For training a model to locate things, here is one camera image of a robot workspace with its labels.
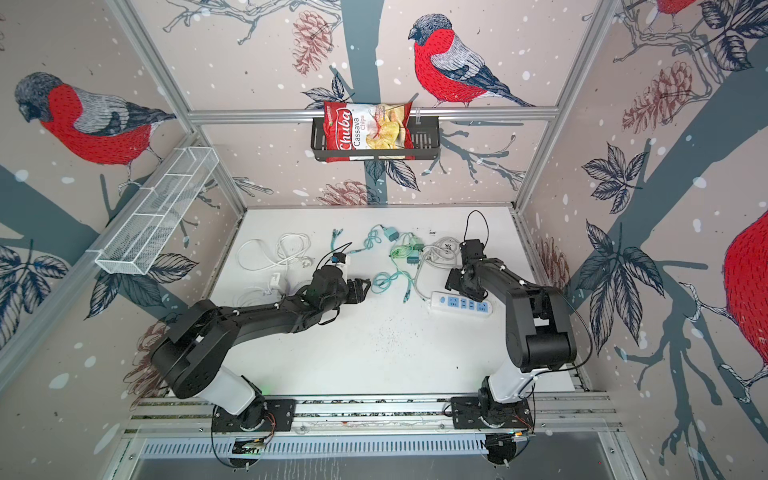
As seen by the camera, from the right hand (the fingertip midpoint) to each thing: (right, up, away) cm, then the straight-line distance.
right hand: (457, 290), depth 95 cm
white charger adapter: (-57, +4, -4) cm, 58 cm away
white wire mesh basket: (-84, +19, -22) cm, 89 cm away
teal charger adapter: (-22, +19, +16) cm, 33 cm away
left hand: (-29, +3, -7) cm, 30 cm away
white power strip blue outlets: (0, -3, -3) cm, 4 cm away
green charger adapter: (-14, +10, +9) cm, 19 cm away
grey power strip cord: (-3, +12, +12) cm, 17 cm away
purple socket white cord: (-73, +11, +13) cm, 74 cm away
